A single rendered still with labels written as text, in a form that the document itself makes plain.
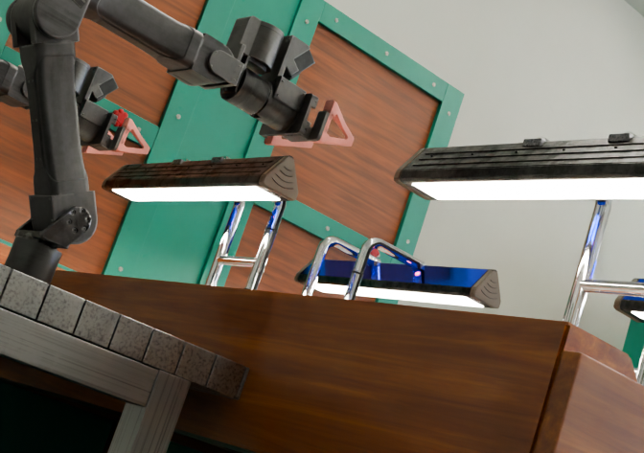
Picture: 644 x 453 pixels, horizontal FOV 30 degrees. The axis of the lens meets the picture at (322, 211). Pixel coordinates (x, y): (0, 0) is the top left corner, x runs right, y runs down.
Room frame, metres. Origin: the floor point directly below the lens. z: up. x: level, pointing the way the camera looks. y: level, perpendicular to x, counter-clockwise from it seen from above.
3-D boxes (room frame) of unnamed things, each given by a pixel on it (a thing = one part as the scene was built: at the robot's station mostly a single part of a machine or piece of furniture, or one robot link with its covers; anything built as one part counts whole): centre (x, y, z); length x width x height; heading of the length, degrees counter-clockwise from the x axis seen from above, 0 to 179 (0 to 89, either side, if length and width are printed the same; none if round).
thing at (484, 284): (2.64, -0.20, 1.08); 0.62 x 0.08 x 0.07; 35
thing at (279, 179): (2.32, 0.26, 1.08); 0.62 x 0.08 x 0.07; 35
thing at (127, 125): (2.21, 0.39, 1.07); 0.09 x 0.07 x 0.07; 127
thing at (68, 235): (1.55, 0.33, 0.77); 0.09 x 0.06 x 0.06; 37
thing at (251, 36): (1.66, 0.19, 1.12); 0.12 x 0.09 x 0.12; 127
